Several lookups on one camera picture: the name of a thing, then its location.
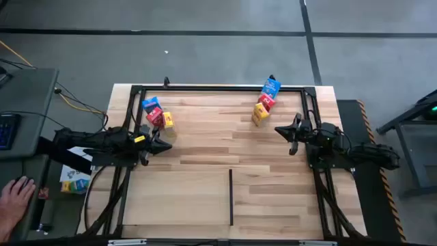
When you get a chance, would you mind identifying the grey metal cart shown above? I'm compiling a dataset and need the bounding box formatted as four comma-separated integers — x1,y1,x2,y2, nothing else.
376,89,437,199

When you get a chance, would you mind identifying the person's hand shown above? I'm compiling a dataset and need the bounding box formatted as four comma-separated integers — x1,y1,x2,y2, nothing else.
0,177,37,227

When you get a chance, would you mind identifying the blue Rice Krispies cereal box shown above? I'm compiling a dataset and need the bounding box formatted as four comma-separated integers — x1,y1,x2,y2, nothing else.
261,77,282,100
141,96,163,114

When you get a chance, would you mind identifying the yellow cable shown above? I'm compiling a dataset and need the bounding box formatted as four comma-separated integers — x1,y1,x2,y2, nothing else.
0,40,105,115

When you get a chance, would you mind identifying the grey desk top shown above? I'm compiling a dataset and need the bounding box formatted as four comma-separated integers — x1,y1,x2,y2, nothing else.
0,153,51,242
0,67,59,160

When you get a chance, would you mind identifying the black desk device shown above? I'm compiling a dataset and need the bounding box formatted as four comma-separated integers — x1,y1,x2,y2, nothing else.
0,66,14,89

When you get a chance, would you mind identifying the black computer mouse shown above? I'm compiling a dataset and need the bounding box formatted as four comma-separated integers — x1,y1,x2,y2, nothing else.
12,175,35,197

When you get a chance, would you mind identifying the black aluminium table frame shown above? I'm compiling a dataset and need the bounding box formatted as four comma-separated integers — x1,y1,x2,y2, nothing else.
80,84,368,246

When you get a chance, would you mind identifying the black shelf side frame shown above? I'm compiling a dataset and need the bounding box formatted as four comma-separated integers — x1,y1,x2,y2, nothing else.
228,168,234,227

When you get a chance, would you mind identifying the black keyboard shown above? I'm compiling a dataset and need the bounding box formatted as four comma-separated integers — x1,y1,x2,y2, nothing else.
0,113,21,151

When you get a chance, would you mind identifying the person's forearm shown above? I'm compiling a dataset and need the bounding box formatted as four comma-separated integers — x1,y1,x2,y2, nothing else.
0,218,16,243

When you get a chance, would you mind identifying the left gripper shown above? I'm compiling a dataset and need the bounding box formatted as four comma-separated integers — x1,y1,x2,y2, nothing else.
134,124,173,167

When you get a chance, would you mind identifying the white printed cardboard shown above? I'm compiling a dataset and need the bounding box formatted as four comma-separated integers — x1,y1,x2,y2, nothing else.
59,146,95,184

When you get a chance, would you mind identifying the black mat with hazard stripe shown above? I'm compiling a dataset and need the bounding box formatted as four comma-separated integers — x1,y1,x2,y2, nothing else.
336,98,408,243

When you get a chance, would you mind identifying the yellow Corn Pops cereal box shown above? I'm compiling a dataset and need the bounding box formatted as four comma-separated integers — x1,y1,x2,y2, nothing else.
161,111,178,138
251,102,271,128

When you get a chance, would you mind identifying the colourful cereal multipack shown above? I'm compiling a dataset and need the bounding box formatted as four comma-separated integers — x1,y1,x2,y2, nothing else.
60,178,91,195

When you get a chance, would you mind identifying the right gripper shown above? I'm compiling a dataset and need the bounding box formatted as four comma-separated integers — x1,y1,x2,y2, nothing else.
274,112,313,156

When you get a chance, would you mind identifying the black keyboard cable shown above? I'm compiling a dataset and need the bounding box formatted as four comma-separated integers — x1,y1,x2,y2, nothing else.
0,110,68,130

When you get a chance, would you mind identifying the silver metal bracket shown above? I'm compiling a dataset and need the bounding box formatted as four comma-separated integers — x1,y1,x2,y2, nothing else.
107,238,147,246
298,240,338,246

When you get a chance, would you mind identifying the black flat beam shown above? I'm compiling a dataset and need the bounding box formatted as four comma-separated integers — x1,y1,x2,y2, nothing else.
36,136,94,176

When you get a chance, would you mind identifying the red Froot Loops cereal box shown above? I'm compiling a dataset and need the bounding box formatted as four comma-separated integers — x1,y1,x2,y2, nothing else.
145,107,165,128
257,93,277,113

